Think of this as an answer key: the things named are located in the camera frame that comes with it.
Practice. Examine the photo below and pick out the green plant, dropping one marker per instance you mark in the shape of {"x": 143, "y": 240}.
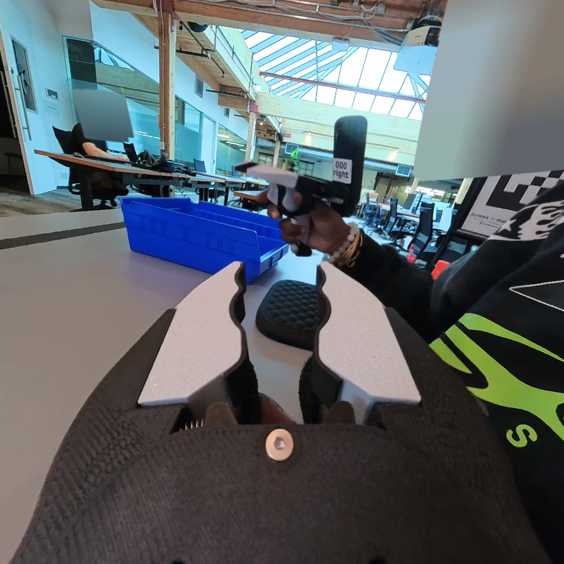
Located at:
{"x": 293, "y": 157}

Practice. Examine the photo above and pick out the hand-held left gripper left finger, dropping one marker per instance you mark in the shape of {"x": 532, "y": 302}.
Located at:
{"x": 194, "y": 352}

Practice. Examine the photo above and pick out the wooden pillar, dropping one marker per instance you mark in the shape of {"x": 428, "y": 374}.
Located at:
{"x": 166, "y": 70}

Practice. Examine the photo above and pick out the person's right forearm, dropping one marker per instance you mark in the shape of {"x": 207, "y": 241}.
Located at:
{"x": 405, "y": 282}

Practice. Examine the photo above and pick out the black round cushion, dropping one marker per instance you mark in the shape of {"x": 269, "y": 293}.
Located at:
{"x": 291, "y": 313}

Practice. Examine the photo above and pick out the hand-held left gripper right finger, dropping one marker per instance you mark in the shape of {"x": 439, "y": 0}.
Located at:
{"x": 366, "y": 352}

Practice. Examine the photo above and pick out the person's left hand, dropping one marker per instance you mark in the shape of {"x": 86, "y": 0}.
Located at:
{"x": 275, "y": 411}

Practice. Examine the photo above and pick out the black printed shirt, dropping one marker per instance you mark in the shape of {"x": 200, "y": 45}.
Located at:
{"x": 511, "y": 352}

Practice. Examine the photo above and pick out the wooden office desk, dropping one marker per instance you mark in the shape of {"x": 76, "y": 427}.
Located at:
{"x": 251, "y": 194}
{"x": 115, "y": 163}

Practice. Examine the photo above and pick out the blue plastic bin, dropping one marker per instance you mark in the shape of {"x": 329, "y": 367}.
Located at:
{"x": 194, "y": 238}

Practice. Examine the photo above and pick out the orange traffic cone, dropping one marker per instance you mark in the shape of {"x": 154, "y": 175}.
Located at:
{"x": 440, "y": 269}

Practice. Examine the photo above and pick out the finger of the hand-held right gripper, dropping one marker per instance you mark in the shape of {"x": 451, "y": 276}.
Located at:
{"x": 282, "y": 187}
{"x": 264, "y": 169}

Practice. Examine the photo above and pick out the white desk sign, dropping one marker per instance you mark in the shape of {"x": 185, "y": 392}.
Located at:
{"x": 520, "y": 207}

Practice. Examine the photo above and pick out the white hanging ceiling unit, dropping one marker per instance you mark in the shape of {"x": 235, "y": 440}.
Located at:
{"x": 416, "y": 53}

